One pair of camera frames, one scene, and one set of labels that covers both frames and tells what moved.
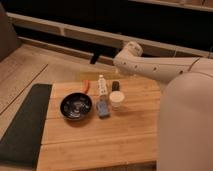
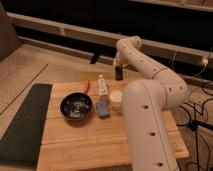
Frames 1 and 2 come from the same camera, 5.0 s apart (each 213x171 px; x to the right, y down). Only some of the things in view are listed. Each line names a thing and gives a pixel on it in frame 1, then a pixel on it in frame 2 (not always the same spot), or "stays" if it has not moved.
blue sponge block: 103,108 stays
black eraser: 115,85 -> 119,73
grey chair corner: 9,40 stays
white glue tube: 102,88 stays
